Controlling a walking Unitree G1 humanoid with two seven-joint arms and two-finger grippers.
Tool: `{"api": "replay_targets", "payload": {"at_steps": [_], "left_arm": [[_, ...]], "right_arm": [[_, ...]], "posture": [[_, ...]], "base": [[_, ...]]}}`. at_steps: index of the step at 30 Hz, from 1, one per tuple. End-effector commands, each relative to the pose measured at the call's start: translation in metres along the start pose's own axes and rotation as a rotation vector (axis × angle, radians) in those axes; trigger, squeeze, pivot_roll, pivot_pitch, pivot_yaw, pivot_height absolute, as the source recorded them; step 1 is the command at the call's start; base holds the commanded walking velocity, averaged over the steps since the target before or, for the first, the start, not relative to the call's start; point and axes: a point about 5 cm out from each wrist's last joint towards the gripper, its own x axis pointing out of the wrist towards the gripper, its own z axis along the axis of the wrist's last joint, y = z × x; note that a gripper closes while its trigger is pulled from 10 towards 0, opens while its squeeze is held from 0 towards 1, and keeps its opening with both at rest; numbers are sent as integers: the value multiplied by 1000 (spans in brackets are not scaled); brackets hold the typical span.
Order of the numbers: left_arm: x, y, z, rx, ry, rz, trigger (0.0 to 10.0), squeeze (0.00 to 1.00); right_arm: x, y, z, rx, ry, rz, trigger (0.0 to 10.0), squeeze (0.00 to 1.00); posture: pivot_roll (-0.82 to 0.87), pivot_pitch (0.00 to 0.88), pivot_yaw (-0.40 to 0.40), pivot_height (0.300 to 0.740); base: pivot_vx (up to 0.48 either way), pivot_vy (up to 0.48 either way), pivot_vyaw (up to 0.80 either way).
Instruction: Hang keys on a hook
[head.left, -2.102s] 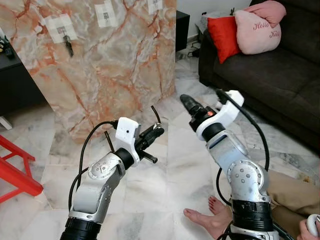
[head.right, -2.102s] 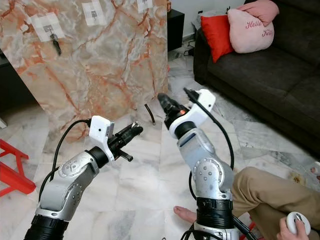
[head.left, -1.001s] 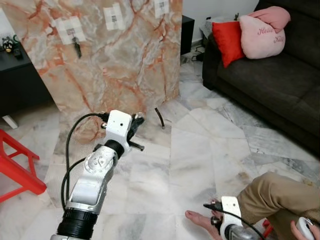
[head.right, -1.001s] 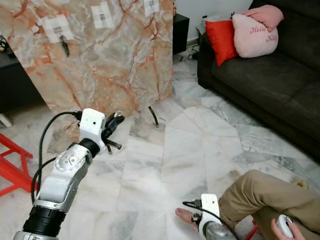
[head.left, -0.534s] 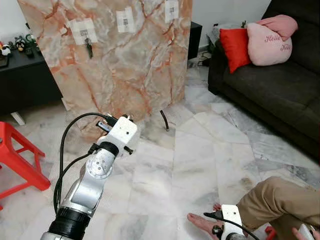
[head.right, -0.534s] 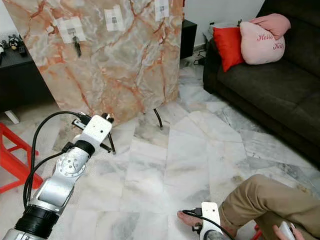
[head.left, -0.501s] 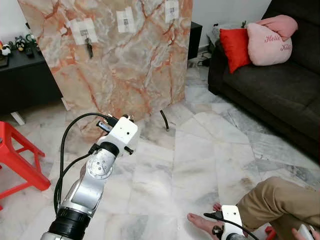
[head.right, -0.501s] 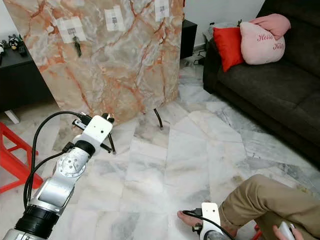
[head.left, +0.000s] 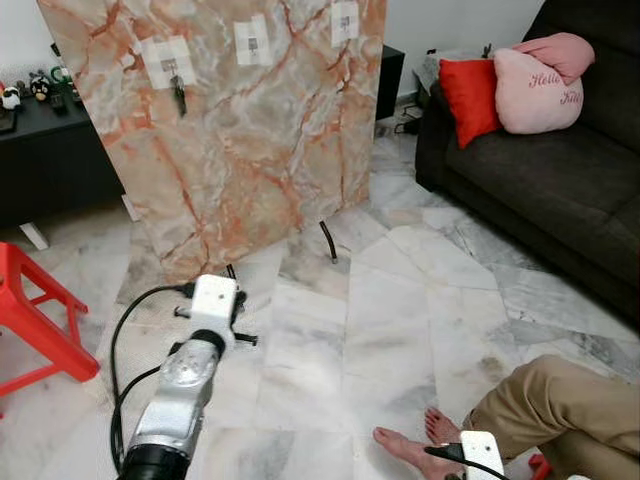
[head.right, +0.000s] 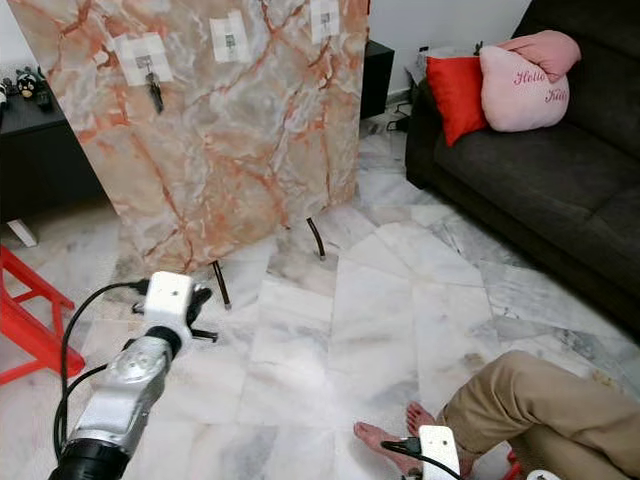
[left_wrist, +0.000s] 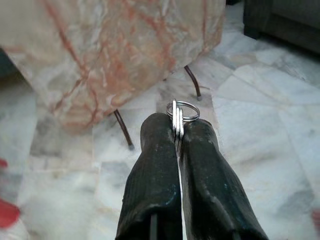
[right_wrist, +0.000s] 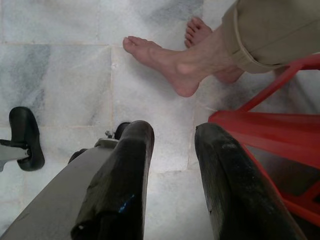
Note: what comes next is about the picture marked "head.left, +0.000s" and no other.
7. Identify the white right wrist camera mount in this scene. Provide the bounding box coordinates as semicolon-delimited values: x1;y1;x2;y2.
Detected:
460;430;505;480

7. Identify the dark key bunch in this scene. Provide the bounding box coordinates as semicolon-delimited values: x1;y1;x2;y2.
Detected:
170;74;189;120

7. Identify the black sofa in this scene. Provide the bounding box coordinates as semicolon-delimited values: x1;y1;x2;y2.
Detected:
415;0;640;331

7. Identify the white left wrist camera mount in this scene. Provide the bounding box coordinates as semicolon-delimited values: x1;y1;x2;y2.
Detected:
188;274;242;353

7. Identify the plain dusty pink cushion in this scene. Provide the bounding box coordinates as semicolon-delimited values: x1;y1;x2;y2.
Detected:
510;32;597;87

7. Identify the white taped metal hook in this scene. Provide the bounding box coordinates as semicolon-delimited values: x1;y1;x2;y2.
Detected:
330;2;362;47
140;36;199;92
233;14;274;68

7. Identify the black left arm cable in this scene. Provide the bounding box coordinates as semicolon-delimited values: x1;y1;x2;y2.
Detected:
108;283;196;473

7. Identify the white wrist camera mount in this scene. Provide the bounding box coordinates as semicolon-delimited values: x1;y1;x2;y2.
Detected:
460;430;505;480
188;274;242;353

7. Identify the marble pattern board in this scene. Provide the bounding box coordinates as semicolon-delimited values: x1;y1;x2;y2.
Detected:
37;0;388;283

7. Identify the red plastic object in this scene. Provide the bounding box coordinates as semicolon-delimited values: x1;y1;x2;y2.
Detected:
527;453;553;480

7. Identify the black white animal figure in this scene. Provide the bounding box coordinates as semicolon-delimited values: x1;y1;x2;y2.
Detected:
28;72;53;103

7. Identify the pink Hello Kitty cushion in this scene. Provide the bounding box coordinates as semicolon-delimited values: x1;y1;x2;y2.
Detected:
493;47;585;136

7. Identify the side table with lace cloth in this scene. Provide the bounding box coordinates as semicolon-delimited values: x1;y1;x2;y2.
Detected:
418;45;493;106

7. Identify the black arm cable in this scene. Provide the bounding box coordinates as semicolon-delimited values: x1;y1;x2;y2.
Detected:
424;444;506;480
108;283;196;473

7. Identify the black plug with cable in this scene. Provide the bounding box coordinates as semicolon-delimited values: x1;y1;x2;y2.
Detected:
395;108;423;137

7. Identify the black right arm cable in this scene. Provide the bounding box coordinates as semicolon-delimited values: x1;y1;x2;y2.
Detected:
424;444;506;480

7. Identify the person in khaki trousers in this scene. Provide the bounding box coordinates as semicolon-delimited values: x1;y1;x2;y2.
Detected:
373;355;640;480

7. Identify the red plastic stool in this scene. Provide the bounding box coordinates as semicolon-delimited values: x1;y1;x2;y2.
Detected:
0;242;102;401

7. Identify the red cushion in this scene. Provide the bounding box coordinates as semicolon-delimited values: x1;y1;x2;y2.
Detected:
438;57;503;150

